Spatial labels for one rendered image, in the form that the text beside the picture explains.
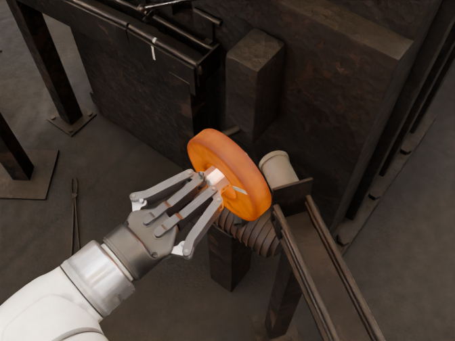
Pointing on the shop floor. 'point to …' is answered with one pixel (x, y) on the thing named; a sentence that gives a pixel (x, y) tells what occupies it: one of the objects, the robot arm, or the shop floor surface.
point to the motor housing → (238, 245)
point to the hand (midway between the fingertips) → (227, 170)
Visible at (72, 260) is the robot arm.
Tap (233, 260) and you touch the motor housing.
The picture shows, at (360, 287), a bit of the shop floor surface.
